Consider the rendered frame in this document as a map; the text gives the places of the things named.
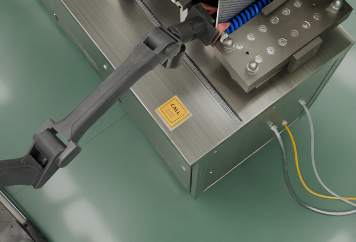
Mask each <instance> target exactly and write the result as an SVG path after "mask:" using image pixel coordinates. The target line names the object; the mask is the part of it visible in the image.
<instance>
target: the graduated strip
mask: <svg viewBox="0 0 356 242"><path fill-rule="evenodd" d="M134 1H135V2H136V3H137V4H138V6H139V7H140V8H141V9H142V10H143V12H144V13H145V14H146V15H147V16H148V18H149V19H150V20H151V21H152V22H153V24H154V25H155V26H160V25H162V26H163V24H162V23H161V22H160V20H159V19H158V18H157V17H156V16H155V14H154V13H153V12H152V11H151V10H150V8H149V7H148V6H147V5H146V4H145V2H144V1H143V0H134ZM163 27H164V28H166V27H165V26H163ZM183 60H184V61H185V62H186V64H187V65H188V66H189V67H190V68H191V70H192V71H193V72H194V73H195V75H196V76H197V77H198V79H200V80H201V82H202V83H203V84H204V86H205V87H206V88H207V89H208V91H209V92H210V93H211V94H212V95H213V97H214V98H215V99H216V100H217V101H218V103H219V104H220V105H221V106H222V107H223V109H224V110H225V111H226V112H227V113H228V115H229V116H230V117H231V118H232V119H233V121H234V122H235V123H236V124H237V125H238V124H240V123H241V122H242V121H243V120H242V119H241V118H240V117H239V116H238V114H237V113H236V112H235V111H234V110H233V108H232V107H231V106H230V105H229V104H228V102H227V101H226V100H225V99H224V98H223V96H222V95H221V94H220V93H219V92H218V90H217V89H216V88H215V87H214V86H213V84H212V83H211V82H210V80H209V79H208V78H207V77H206V76H205V75H204V73H203V72H202V71H201V70H200V69H199V67H198V66H197V65H196V64H195V63H194V61H193V60H192V59H191V58H190V57H189V55H188V54H187V53H186V52H185V53H184V56H183Z"/></svg>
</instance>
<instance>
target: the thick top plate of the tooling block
mask: <svg viewBox="0 0 356 242"><path fill-rule="evenodd" d="M333 1H334V0H289V1H288V2H287V3H285V4H284V5H282V6H281V7H280V8H278V9H277V10H276V11H274V12H273V13H271V14H270V15H269V16H267V17H266V18H264V16H263V15H262V14H261V13H259V14H257V15H256V16H254V17H253V18H251V19H250V20H249V21H247V22H246V23H244V24H243V25H242V26H240V27H239V28H238V29H236V30H235V31H233V32H232V33H231V34H229V37H228V38H231V39H233V41H234V45H235V49H234V51H232V52H230V53H227V52H224V51H223V49H222V45H223V43H221V41H219V42H218V43H216V44H215V45H214V48H213V54H214V55H215V56H216V57H217V59H218V60H219V61H220V62H221V63H222V64H223V66H224V67H225V68H226V69H227V70H228V71H229V73H230V74H231V75H232V76H233V77H234V79H235V80H236V81H237V82H238V83H239V84H240V86H241V87H242V88H243V90H244V91H245V92H246V93H248V92H249V91H250V90H252V89H253V88H254V87H255V86H257V85H258V84H260V83H261V82H263V81H264V80H265V79H267V78H268V77H269V76H271V75H272V74H273V73H275V72H276V71H277V70H279V69H280V68H281V67H283V66H284V65H285V64H287V63H288V62H289V61H290V60H291V57H292V55H293V54H295V53H296V52H297V51H299V50H300V49H301V48H303V47H304V46H305V45H307V44H308V43H310V42H311V41H312V40H314V39H315V38H316V37H318V36H319V37H320V38H322V37H323V36H324V35H326V34H327V33H329V32H330V31H331V30H333V29H334V28H335V27H337V26H338V25H339V24H341V23H342V22H343V21H345V20H346V19H347V18H348V17H349V16H350V14H351V12H352V11H353V8H352V7H351V6H350V5H349V4H348V2H347V1H346V0H342V1H343V7H342V10H341V11H340V12H339V13H333V12H331V11H330V4H331V3H332V2H333ZM250 61H256V62H257V64H258V69H259V70H258V72H257V74H255V75H249V74H248V73H247V72H246V70H245V68H246V66H247V64H248V63H249V62H250Z"/></svg>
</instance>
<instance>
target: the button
mask: <svg viewBox="0 0 356 242"><path fill-rule="evenodd" d="M158 112H159V113H160V115H161V116H162V117H163V118H164V120H165V121H166V122H167V124H168V125H169V126H170V127H171V128H172V127H174V126H175V125H177V124H178V123H179V122H181V121H182V120H183V119H185V118H186V117H188V116H189V114H190V113H189V111H188V110H187V109H186V108H185V106H184V105H183V104H182V103H181V101H180V100H179V99H178V98H177V97H176V96H174V97H173V98H172V99H170V100H169V101H167V102H166V103H165V104H163V105H162V106H160V107H159V108H158Z"/></svg>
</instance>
